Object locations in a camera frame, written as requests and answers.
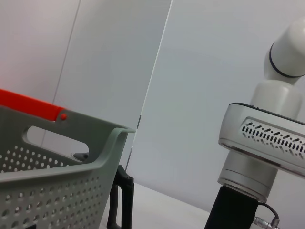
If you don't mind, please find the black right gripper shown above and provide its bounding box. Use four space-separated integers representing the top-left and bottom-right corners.
203 186 259 229

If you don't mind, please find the grey perforated plastic storage bin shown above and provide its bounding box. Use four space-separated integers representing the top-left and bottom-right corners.
0 104 136 229

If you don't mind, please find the right gripper cable with connector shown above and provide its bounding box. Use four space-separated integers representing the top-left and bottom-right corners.
252 202 282 226

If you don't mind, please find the glass teapot with black handle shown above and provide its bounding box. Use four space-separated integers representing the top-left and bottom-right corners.
72 152 135 229

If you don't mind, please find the orange bin handle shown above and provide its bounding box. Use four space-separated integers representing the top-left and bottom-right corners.
0 88 68 122

